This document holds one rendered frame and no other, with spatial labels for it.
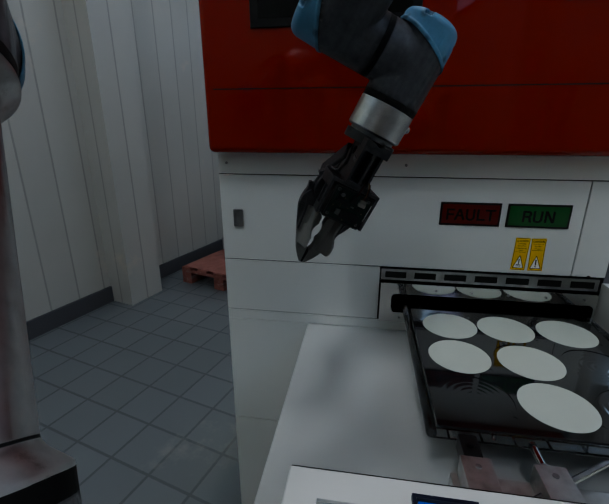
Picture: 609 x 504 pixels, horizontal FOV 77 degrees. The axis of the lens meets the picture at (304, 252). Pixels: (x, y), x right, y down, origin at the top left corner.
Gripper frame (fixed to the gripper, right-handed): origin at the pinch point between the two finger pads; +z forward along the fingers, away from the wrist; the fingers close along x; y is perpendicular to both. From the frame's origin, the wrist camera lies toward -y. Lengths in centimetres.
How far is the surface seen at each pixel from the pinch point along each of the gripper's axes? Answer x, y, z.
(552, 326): 52, -1, -5
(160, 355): -7, -129, 143
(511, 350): 40.1, 5.7, 0.0
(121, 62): -99, -236, 16
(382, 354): 27.6, -6.2, 16.8
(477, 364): 32.7, 9.0, 3.2
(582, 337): 54, 3, -7
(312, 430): 11.1, 12.9, 22.1
